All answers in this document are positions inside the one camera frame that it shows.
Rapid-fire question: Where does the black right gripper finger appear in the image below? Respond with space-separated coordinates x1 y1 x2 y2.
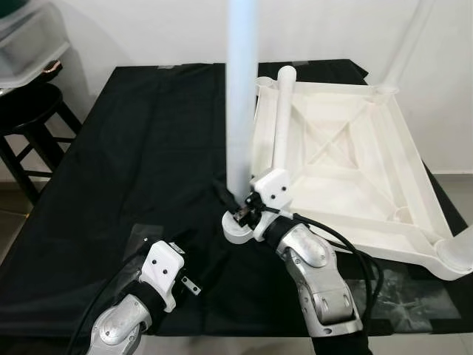
213 180 241 215

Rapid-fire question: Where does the clear crumpled plastic sheet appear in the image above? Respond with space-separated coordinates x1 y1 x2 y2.
122 222 174 258
347 266 463 322

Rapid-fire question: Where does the black tablecloth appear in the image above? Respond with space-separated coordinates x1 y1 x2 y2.
0 59 473 337

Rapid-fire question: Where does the white plastic table top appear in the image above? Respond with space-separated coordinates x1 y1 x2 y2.
222 74 473 282

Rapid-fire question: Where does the black wooden stool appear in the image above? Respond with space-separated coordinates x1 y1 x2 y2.
0 80 84 206

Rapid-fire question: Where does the clear plastic storage box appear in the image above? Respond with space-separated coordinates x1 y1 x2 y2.
0 0 71 89

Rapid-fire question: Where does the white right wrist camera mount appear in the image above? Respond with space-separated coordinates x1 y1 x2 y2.
250 169 290 241

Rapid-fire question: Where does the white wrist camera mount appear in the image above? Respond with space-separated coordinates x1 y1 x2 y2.
250 169 290 241
139 240 186 313

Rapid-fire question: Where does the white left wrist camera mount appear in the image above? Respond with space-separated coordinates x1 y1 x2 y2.
139 240 186 313

